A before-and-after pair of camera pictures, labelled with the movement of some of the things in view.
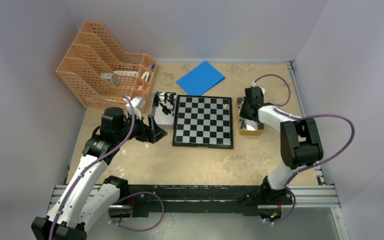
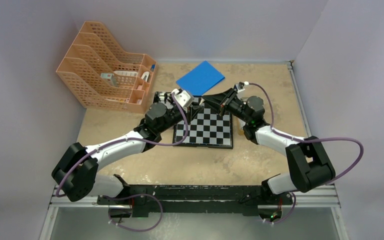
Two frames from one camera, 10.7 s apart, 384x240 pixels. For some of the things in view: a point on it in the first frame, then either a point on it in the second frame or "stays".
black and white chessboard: x=203 y=121 stays
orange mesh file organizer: x=100 y=73 stays
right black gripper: x=242 y=113 -> x=217 y=99
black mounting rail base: x=198 y=200 stays
